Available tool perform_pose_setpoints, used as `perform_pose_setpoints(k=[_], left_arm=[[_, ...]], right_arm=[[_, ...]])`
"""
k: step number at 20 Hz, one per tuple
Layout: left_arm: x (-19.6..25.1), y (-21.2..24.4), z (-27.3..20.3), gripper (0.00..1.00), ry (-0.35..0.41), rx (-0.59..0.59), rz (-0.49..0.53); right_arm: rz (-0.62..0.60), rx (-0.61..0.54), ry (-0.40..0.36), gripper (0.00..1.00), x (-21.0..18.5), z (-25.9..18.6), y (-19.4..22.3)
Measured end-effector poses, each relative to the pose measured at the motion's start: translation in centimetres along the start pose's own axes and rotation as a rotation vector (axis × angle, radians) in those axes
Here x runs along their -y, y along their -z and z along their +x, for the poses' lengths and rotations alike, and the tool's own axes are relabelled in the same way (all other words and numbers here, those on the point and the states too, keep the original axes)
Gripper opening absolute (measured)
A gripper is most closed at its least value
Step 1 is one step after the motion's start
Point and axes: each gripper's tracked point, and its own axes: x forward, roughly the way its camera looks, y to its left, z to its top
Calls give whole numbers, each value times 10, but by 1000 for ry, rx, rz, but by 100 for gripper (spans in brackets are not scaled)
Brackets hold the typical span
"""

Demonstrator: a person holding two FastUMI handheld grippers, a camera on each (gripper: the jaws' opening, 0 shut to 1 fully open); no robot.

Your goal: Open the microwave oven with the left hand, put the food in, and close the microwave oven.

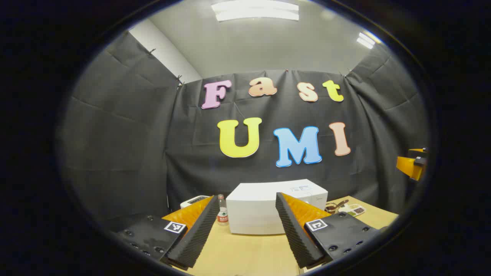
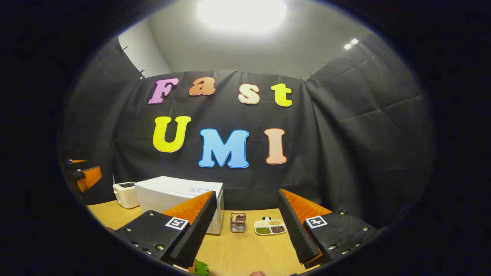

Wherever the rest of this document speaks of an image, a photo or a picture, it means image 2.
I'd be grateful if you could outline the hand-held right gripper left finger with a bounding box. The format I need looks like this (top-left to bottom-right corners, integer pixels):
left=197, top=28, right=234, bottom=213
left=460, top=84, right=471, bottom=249
left=114, top=191, right=218, bottom=269

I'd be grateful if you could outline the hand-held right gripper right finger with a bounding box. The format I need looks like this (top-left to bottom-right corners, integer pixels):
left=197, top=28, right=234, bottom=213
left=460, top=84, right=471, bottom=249
left=277, top=189, right=381, bottom=269

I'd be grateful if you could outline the sandwich with green lettuce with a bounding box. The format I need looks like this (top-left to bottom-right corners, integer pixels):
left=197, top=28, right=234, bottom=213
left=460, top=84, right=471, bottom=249
left=191, top=258, right=210, bottom=276

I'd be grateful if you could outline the white microwave oven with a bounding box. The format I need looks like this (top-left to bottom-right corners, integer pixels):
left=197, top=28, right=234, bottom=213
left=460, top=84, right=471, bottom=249
left=134, top=176, right=224, bottom=235

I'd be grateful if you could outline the white divided dish with beans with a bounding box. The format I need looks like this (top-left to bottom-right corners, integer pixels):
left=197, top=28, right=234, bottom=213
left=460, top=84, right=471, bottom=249
left=254, top=217, right=287, bottom=236

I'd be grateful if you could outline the small clear square jar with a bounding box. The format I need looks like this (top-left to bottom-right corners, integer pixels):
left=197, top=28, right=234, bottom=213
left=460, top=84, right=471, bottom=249
left=230, top=212, right=247, bottom=233

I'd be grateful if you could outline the white toaster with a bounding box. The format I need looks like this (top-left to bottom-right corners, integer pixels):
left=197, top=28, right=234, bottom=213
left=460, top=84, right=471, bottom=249
left=112, top=182, right=140, bottom=209

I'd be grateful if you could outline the black backdrop cloth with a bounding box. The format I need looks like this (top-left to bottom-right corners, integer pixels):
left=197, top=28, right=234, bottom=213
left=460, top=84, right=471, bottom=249
left=58, top=36, right=436, bottom=230

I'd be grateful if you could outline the ceiling light panel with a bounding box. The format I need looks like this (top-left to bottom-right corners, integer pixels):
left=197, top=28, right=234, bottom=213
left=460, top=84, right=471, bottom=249
left=198, top=0, right=287, bottom=33

